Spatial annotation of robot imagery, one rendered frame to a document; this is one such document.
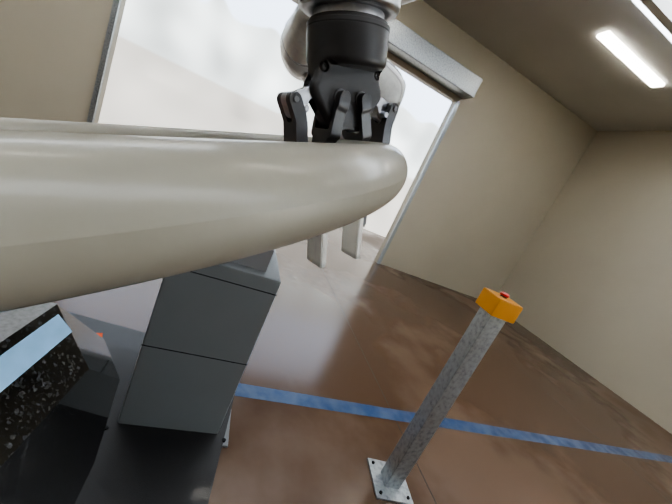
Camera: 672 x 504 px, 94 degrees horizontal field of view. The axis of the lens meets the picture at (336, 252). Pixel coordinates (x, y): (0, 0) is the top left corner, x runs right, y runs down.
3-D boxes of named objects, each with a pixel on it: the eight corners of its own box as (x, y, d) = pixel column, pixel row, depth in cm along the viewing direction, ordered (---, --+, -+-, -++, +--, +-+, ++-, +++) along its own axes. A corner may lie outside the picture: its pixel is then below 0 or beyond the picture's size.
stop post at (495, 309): (413, 506, 149) (539, 314, 123) (376, 499, 144) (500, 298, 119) (399, 466, 168) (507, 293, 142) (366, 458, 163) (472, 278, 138)
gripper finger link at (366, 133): (334, 95, 32) (345, 92, 33) (347, 197, 38) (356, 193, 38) (359, 94, 29) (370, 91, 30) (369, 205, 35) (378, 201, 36)
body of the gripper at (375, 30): (357, 35, 33) (350, 129, 37) (286, 16, 28) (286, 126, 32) (412, 22, 28) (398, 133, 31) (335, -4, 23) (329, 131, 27)
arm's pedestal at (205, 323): (139, 352, 165) (183, 213, 146) (234, 369, 182) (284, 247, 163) (95, 435, 119) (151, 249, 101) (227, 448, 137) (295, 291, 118)
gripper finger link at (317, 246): (329, 206, 32) (323, 207, 32) (326, 267, 35) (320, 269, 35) (313, 200, 34) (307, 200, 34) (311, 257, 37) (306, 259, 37)
